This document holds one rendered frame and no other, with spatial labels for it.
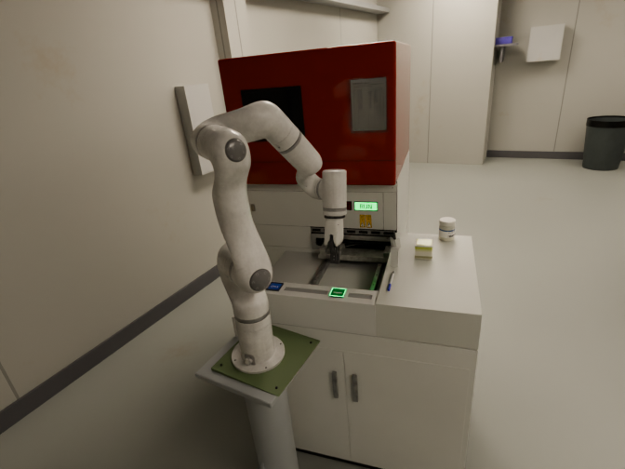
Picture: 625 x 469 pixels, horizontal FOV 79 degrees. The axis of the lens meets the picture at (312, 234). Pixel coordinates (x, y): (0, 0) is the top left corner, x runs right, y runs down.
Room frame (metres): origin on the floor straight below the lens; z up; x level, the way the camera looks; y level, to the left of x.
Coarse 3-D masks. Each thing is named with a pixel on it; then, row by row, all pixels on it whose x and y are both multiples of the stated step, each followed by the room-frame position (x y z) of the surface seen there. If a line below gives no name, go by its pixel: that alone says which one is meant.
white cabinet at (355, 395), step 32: (320, 352) 1.20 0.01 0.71; (352, 352) 1.15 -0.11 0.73; (384, 352) 1.11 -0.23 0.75; (416, 352) 1.07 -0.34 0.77; (448, 352) 1.04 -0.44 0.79; (320, 384) 1.20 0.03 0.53; (352, 384) 1.14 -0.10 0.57; (384, 384) 1.11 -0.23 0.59; (416, 384) 1.07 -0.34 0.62; (448, 384) 1.03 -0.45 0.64; (320, 416) 1.21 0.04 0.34; (352, 416) 1.16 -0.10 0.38; (384, 416) 1.11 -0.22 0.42; (416, 416) 1.07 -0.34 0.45; (448, 416) 1.03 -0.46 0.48; (320, 448) 1.21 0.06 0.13; (352, 448) 1.16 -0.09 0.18; (384, 448) 1.11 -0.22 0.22; (416, 448) 1.07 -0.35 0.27; (448, 448) 1.02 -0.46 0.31
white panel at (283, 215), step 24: (264, 192) 1.95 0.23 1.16; (288, 192) 1.90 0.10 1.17; (360, 192) 1.77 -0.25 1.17; (384, 192) 1.73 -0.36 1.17; (264, 216) 1.95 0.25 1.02; (288, 216) 1.90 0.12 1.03; (312, 216) 1.86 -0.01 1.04; (384, 216) 1.73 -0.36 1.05; (264, 240) 1.96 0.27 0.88; (288, 240) 1.91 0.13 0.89
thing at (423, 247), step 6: (420, 240) 1.46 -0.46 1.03; (426, 240) 1.45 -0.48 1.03; (432, 240) 1.45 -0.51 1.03; (420, 246) 1.41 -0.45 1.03; (426, 246) 1.40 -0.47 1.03; (432, 246) 1.40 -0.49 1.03; (420, 252) 1.41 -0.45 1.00; (426, 252) 1.40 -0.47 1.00; (420, 258) 1.41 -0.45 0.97; (426, 258) 1.40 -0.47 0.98
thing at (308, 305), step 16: (288, 288) 1.29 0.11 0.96; (304, 288) 1.28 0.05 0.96; (320, 288) 1.26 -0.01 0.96; (352, 288) 1.24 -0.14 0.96; (272, 304) 1.26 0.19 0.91; (288, 304) 1.24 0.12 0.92; (304, 304) 1.22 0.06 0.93; (320, 304) 1.19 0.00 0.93; (336, 304) 1.17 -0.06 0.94; (352, 304) 1.15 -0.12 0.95; (368, 304) 1.13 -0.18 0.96; (272, 320) 1.27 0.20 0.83; (288, 320) 1.24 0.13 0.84; (304, 320) 1.22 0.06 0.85; (320, 320) 1.20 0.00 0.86; (336, 320) 1.17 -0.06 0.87; (352, 320) 1.15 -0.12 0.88; (368, 320) 1.13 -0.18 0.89
